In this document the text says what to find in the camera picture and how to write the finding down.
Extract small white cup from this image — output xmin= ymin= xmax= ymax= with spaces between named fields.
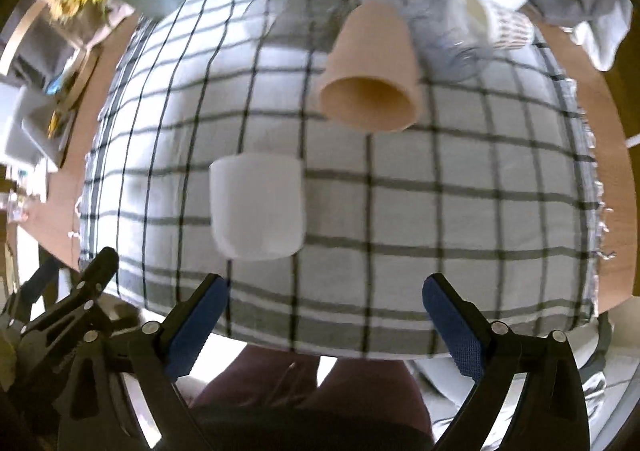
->
xmin=208 ymin=153 xmax=306 ymax=261

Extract pink plastic cup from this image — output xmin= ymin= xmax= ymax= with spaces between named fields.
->
xmin=318 ymin=0 xmax=423 ymax=132

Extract houndstooth pattern paper cup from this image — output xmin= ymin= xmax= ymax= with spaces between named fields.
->
xmin=463 ymin=0 xmax=535 ymax=50

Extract black left gripper clamp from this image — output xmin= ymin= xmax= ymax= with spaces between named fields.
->
xmin=0 ymin=246 xmax=151 ymax=451

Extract person dark red trousers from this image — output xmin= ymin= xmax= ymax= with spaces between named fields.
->
xmin=191 ymin=345 xmax=434 ymax=450

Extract white grey desk clutter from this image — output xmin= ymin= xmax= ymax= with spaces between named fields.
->
xmin=0 ymin=76 xmax=76 ymax=171

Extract white curved floor lamp pole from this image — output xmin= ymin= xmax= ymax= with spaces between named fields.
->
xmin=625 ymin=133 xmax=640 ymax=148

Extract wooden round stand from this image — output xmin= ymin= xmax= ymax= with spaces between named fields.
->
xmin=55 ymin=47 xmax=101 ymax=114

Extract dark clear glass container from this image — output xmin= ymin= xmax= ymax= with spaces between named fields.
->
xmin=242 ymin=0 xmax=358 ymax=53

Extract clear blue glass mug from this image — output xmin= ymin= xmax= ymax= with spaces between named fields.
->
xmin=392 ymin=0 xmax=491 ymax=82

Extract grey curtain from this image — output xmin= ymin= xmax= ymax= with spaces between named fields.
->
xmin=524 ymin=0 xmax=634 ymax=73

